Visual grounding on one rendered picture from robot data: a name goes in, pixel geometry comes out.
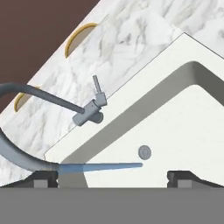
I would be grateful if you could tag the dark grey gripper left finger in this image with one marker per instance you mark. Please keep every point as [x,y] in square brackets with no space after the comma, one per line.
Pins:
[43,177]

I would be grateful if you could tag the grey curved tap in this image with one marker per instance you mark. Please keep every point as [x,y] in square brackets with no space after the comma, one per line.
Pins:
[90,109]

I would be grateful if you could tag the white sink basin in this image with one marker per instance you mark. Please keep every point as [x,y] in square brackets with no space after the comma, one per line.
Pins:
[175,125]

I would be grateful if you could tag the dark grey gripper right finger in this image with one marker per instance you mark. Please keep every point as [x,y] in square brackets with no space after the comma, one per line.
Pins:
[175,176]

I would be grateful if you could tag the grey sink drain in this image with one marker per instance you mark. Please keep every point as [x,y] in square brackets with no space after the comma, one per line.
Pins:
[144,152]

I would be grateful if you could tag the blue water stream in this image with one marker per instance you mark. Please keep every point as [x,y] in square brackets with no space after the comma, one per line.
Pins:
[99,167]

